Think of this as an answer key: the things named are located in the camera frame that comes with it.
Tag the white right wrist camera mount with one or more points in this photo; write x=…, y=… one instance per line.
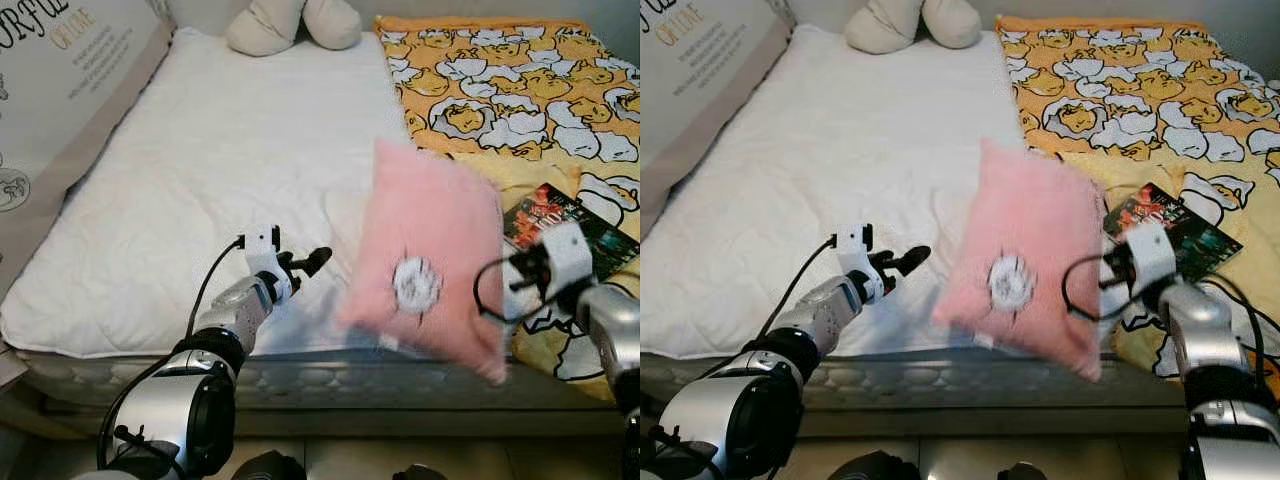
x=565, y=255
x=1150, y=250

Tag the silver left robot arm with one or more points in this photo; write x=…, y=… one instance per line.
x=190, y=400
x=760, y=420

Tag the beige plush toy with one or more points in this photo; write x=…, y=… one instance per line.
x=885, y=28
x=265, y=28

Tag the dark cover book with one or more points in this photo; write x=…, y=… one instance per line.
x=545, y=215
x=1150, y=212

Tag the white mattress pad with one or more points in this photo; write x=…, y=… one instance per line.
x=830, y=170
x=200, y=170

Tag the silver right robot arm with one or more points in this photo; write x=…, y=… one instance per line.
x=1200, y=320
x=610, y=320

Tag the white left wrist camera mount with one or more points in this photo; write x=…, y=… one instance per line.
x=262, y=250
x=855, y=245

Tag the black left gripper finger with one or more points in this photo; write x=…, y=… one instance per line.
x=908, y=272
x=310, y=272
x=912, y=256
x=315, y=256

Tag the robot right leg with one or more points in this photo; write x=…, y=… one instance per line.
x=1015, y=473
x=418, y=473

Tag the robot left leg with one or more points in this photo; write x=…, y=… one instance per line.
x=268, y=467
x=866, y=467

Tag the yellow cartoon egg blanket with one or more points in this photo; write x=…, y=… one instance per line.
x=1120, y=100
x=500, y=100

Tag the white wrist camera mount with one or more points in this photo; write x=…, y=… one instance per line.
x=262, y=250
x=1150, y=250
x=855, y=245
x=565, y=255

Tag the robot leg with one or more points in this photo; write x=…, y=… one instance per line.
x=1015, y=473
x=418, y=473
x=268, y=467
x=866, y=467

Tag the pink square pillow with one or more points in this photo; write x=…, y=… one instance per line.
x=430, y=220
x=1030, y=220

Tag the beige bed frame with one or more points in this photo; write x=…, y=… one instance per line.
x=1000, y=422
x=350, y=422

